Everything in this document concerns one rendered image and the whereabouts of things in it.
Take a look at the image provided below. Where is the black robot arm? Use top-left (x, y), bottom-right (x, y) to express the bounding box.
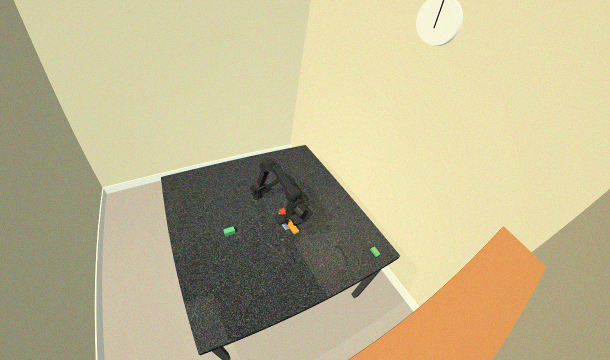
top-left (250, 158), bottom-right (309, 226)

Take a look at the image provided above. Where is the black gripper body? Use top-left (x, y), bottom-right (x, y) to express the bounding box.
top-left (275, 206), bottom-right (295, 225)

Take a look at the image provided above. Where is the yellow bar with red block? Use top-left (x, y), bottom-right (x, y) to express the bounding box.
top-left (279, 208), bottom-right (299, 234)

